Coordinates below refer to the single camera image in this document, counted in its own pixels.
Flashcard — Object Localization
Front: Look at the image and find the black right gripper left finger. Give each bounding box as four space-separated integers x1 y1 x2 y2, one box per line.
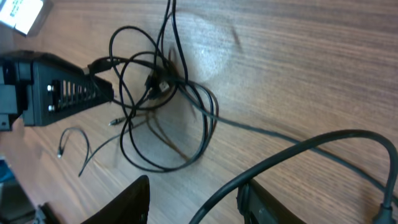
83 175 150 224

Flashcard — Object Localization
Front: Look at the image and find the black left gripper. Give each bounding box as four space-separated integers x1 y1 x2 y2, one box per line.
1 51 114 131

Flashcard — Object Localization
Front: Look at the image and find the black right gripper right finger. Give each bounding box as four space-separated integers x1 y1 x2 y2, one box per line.
236 179 305 224

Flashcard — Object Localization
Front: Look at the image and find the black cable bundle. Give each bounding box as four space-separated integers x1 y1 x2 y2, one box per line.
57 0 398 206

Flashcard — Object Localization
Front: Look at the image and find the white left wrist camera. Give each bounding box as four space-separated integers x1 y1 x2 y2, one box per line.
1 0 53 37

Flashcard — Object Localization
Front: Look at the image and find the black right camera cable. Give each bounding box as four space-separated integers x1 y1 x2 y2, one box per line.
188 129 398 224

